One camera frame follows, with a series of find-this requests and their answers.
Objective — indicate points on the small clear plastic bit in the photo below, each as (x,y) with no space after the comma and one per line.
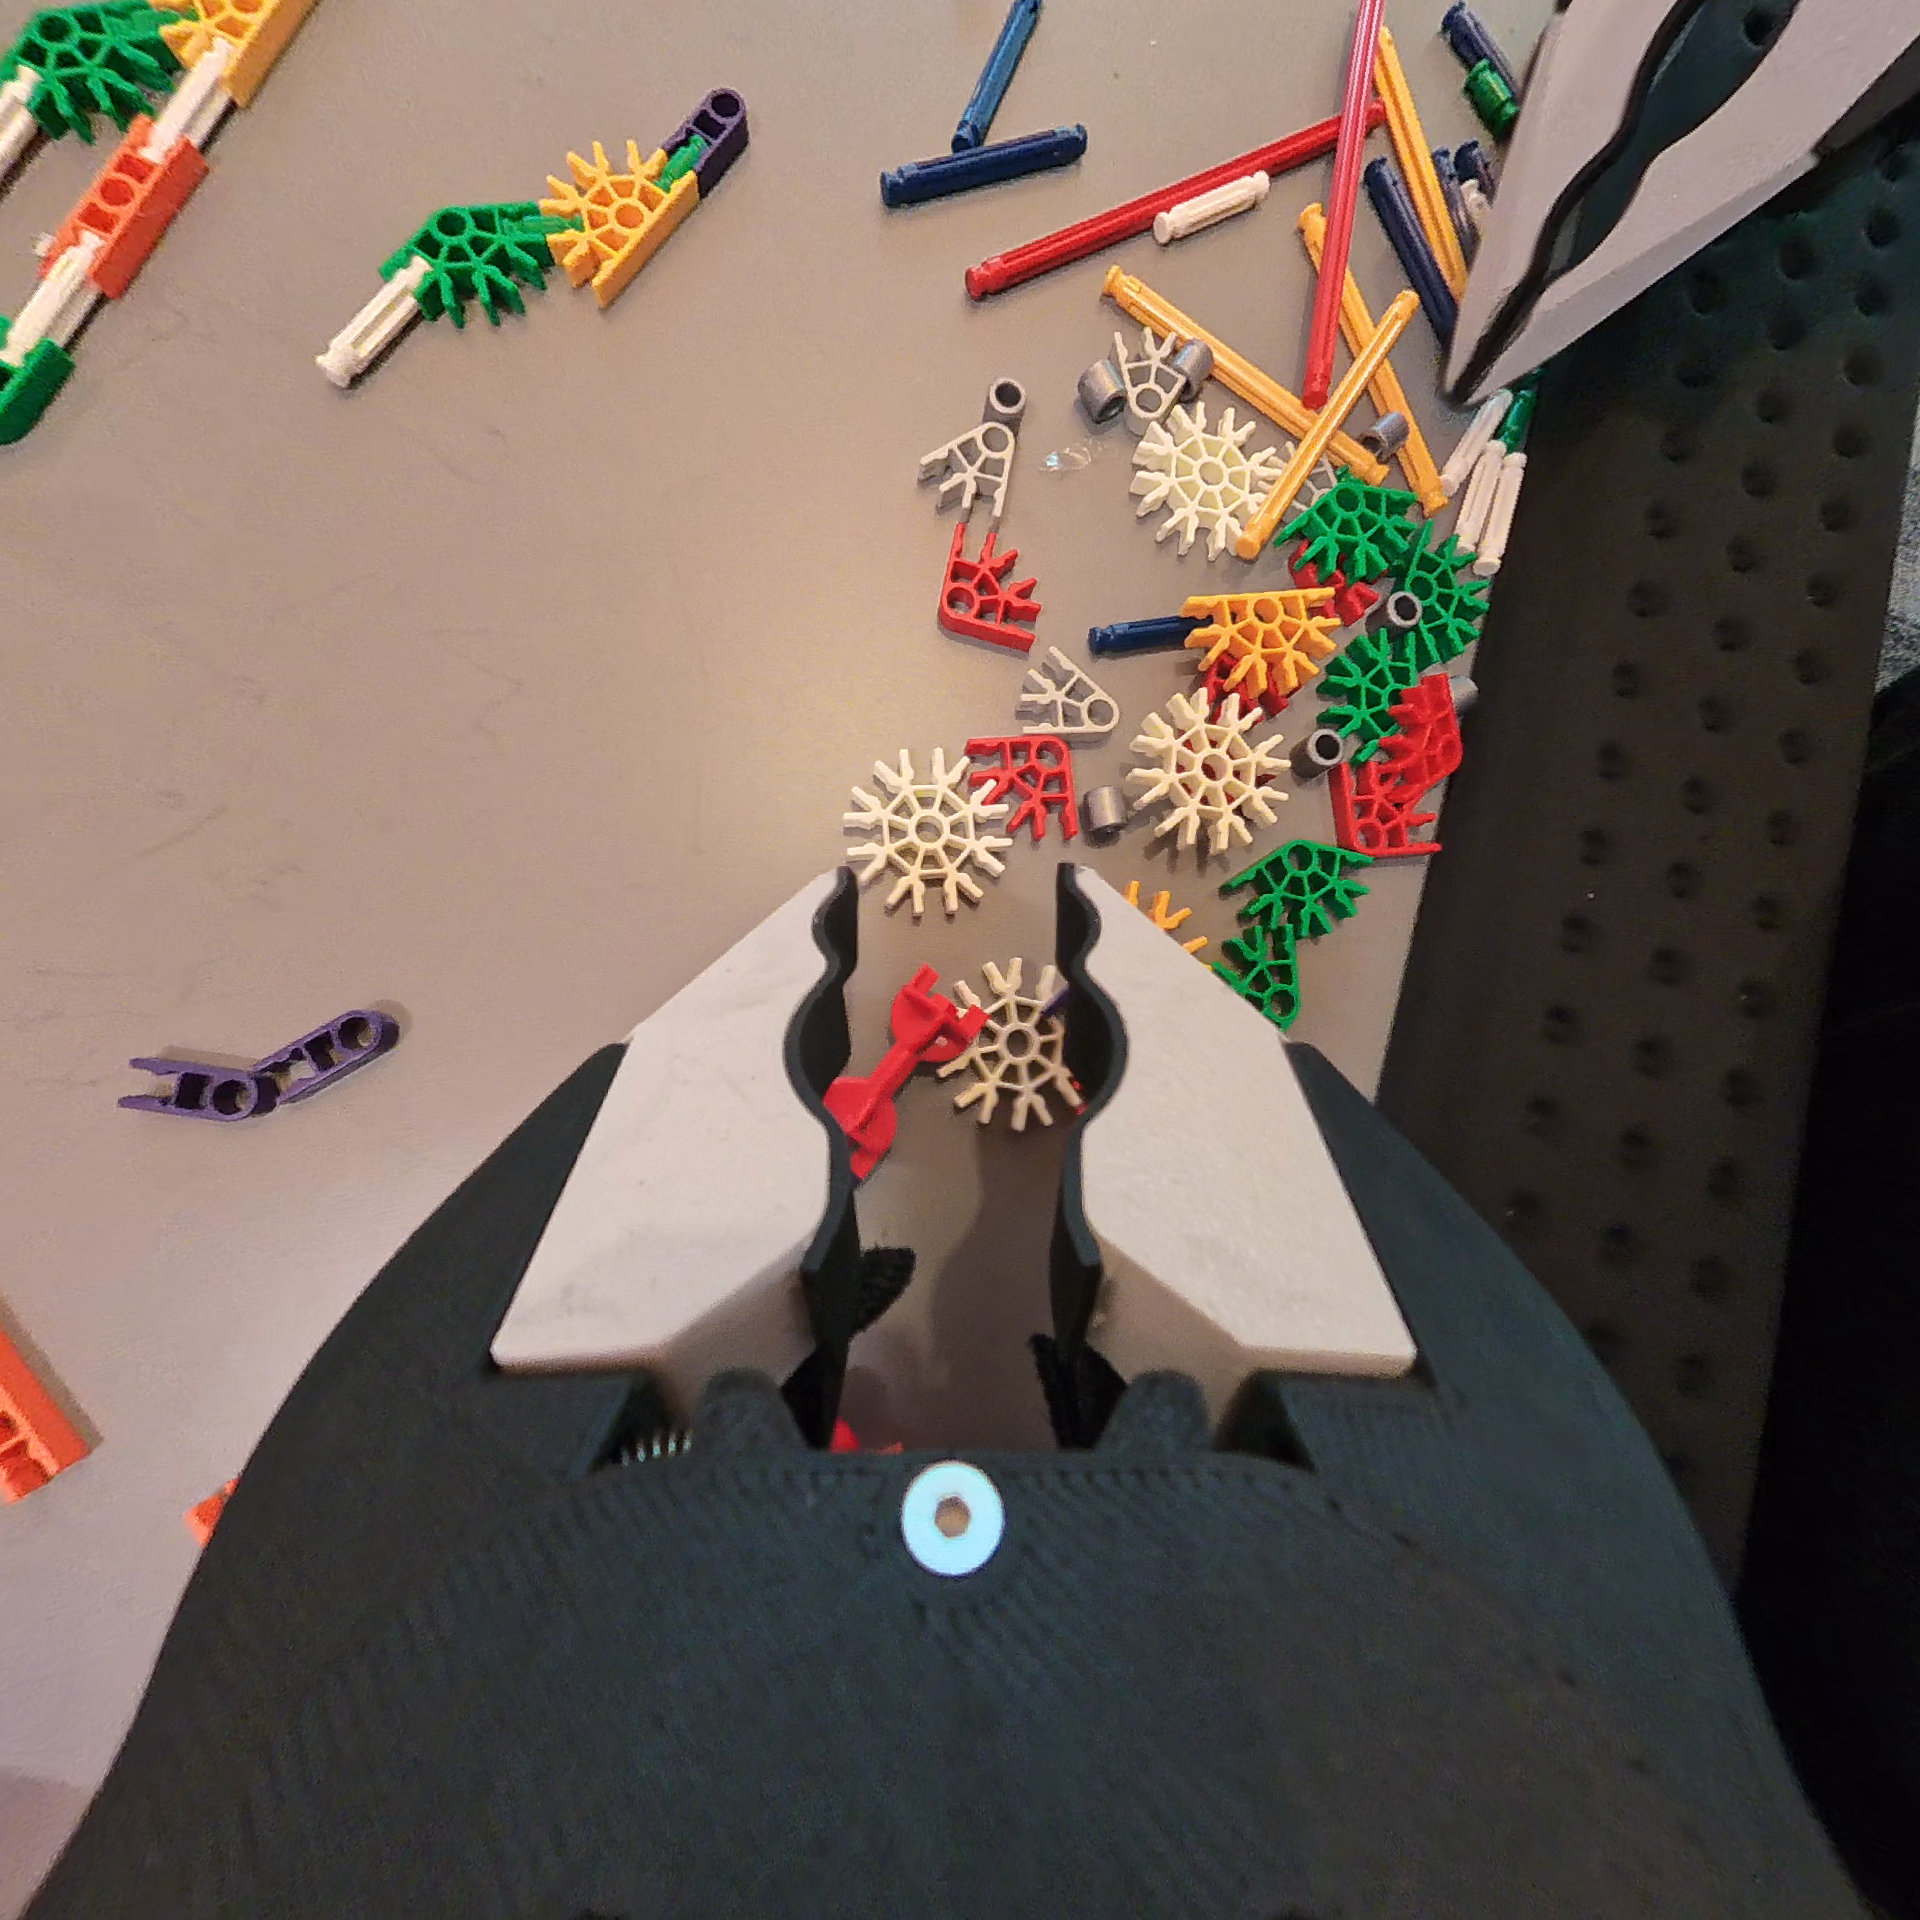
(1073,459)

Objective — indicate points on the short white rod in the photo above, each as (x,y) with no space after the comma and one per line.
(377,329)

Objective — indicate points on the purple clip connector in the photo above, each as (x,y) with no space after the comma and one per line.
(724,120)
(203,1091)
(330,1049)

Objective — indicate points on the yellow half-circle connector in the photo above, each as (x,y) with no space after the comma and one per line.
(653,248)

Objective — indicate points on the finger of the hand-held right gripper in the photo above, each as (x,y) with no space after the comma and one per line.
(1757,150)
(1561,120)

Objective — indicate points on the red double-ended connector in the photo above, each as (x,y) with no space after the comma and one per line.
(900,1059)

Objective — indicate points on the short green rod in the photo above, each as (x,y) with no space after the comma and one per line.
(683,155)

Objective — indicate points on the orange slotted connector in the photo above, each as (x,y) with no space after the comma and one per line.
(31,1423)
(211,1513)

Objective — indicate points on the black perforated office chair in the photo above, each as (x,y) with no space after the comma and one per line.
(1650,899)

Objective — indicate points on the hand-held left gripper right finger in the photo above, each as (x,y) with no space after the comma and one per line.
(1245,1198)

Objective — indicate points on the dark blue rod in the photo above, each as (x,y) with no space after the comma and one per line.
(984,163)
(997,74)

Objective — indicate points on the assembled multicolour toy model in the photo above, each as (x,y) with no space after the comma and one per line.
(151,195)

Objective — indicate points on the dark cloth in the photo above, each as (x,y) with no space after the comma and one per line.
(1883,1648)

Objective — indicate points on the pile of colourful toy pieces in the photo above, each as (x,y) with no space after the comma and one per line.
(1209,772)

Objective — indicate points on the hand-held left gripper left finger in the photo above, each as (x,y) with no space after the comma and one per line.
(659,1198)

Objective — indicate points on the green fan connector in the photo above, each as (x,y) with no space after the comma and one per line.
(465,239)

